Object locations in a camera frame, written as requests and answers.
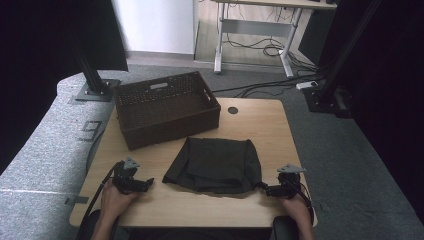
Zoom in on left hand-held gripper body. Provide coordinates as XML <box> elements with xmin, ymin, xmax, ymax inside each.
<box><xmin>112</xmin><ymin>156</ymin><xmax>141</xmax><ymax>195</ymax></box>

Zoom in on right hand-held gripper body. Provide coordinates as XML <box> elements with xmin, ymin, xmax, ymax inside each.
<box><xmin>276</xmin><ymin>163</ymin><xmax>307</xmax><ymax>200</ymax></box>

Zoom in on dark cloth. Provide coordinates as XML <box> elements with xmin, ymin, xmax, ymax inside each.
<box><xmin>162</xmin><ymin>136</ymin><xmax>263</xmax><ymax>195</ymax></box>

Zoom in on brown woven basket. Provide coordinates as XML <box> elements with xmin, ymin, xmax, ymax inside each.
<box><xmin>113</xmin><ymin>70</ymin><xmax>222</xmax><ymax>151</ymax></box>

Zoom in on person's right hand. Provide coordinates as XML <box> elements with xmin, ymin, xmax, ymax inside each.
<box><xmin>282</xmin><ymin>193</ymin><xmax>313</xmax><ymax>224</ymax></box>

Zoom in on person's left hand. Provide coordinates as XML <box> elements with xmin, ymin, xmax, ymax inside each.
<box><xmin>99</xmin><ymin>181</ymin><xmax>141</xmax><ymax>219</ymax></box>

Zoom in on grey tape strip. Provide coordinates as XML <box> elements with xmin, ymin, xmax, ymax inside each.
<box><xmin>64</xmin><ymin>195</ymin><xmax>90</xmax><ymax>206</ymax></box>

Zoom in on left black tripod stand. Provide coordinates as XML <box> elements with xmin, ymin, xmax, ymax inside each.
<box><xmin>70</xmin><ymin>39</ymin><xmax>122</xmax><ymax>103</ymax></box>

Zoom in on black tripod stand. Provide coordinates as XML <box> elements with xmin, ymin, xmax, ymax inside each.
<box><xmin>301</xmin><ymin>0</ymin><xmax>383</xmax><ymax>118</ymax></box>
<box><xmin>70</xmin><ymin>39</ymin><xmax>122</xmax><ymax>103</ymax></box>

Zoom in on white power strip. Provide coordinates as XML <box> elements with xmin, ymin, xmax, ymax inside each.
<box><xmin>295</xmin><ymin>80</ymin><xmax>319</xmax><ymax>91</ymax></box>

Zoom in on right black tripod stand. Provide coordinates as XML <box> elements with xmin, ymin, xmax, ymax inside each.
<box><xmin>301</xmin><ymin>0</ymin><xmax>383</xmax><ymax>118</ymax></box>

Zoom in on black curtain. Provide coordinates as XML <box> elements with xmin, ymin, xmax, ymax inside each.
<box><xmin>318</xmin><ymin>0</ymin><xmax>424</xmax><ymax>225</ymax></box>
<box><xmin>0</xmin><ymin>0</ymin><xmax>129</xmax><ymax>175</ymax></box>

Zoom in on white cabinet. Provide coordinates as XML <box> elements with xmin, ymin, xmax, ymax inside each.
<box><xmin>111</xmin><ymin>0</ymin><xmax>200</xmax><ymax>56</ymax></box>

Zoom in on black floor cables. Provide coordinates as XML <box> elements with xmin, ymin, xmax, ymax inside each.
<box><xmin>211</xmin><ymin>34</ymin><xmax>326</xmax><ymax>99</ymax></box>

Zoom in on white desk frame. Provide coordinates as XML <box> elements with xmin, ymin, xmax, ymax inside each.
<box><xmin>210</xmin><ymin>0</ymin><xmax>338</xmax><ymax>79</ymax></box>

